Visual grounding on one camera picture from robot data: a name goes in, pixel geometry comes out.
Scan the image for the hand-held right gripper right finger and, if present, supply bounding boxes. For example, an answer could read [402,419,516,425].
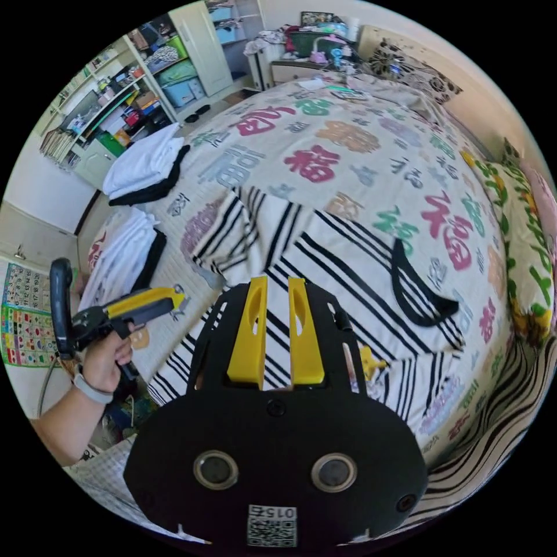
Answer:
[288,276,326,388]

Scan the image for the bed with printed quilt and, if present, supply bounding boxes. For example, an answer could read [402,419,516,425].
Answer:
[65,25,557,484]

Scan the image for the wooden nightstand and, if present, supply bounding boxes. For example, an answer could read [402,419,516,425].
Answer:
[269,12,363,89]

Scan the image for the black and white striped shirt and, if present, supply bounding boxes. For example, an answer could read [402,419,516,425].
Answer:
[147,185,470,431]

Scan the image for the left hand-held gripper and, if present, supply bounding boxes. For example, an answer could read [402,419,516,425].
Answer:
[71,285,187,380]

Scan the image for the person's left forearm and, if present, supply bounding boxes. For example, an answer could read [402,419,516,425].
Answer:
[29,364,115,470]

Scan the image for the person's body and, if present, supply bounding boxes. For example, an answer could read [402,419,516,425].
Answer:
[63,435,214,545]

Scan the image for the zebra striped blanket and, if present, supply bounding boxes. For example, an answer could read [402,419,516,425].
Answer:
[348,334,557,545]

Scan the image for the green and yellow printed pillow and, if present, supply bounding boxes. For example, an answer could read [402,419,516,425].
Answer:
[472,157,556,350]

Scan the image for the white wardrobe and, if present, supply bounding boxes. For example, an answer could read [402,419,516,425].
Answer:
[167,0,272,99]

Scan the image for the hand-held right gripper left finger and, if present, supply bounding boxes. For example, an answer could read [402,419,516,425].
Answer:
[226,276,269,391]

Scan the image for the white open shelf unit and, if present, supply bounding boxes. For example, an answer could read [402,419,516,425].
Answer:
[38,21,206,189]

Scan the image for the pile of clothes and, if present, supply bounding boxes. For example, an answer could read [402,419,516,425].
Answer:
[102,122,193,208]
[78,208,169,315]

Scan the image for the person's left hand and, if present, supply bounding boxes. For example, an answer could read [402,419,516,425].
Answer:
[81,332,134,396]

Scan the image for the pink pillow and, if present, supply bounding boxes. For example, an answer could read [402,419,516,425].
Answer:
[520,161,557,284]

